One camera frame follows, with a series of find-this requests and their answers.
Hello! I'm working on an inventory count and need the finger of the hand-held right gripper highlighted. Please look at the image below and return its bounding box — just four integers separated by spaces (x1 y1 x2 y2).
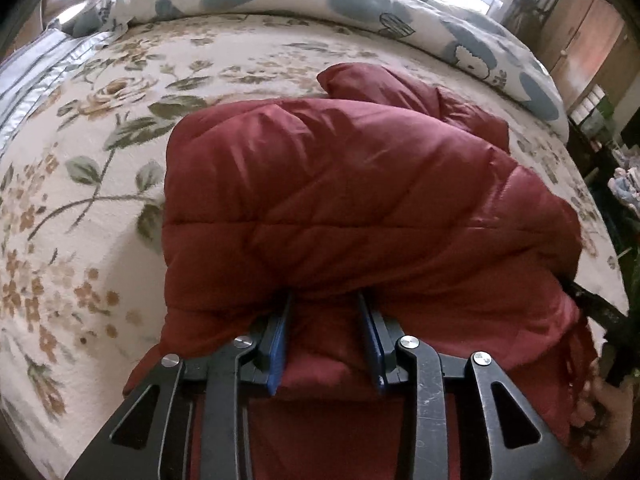
560 274 628 328

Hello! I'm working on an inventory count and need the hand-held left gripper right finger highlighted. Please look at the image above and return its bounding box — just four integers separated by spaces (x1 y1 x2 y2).
356 292 582 480

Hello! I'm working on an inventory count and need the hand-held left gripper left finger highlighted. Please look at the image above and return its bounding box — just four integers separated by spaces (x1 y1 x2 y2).
65 292 293 480

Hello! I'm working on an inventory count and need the red quilted jacket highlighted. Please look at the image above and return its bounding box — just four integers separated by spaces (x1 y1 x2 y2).
122 62 601 480

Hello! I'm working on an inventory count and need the person's right hand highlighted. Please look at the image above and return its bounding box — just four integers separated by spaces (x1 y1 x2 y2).
575 360 640 463

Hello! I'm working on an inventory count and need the dark shelf with small things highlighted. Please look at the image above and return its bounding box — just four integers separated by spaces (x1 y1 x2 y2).
567 80 640 241

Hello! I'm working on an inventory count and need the floral blanket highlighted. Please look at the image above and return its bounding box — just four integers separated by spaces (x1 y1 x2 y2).
0 12 630 480

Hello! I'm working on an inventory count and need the wooden wardrobe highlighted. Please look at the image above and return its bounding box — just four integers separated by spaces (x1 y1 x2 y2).
500 0 638 116

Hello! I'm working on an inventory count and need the striped pillow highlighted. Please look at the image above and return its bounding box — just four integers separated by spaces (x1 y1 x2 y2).
0 27 118 153

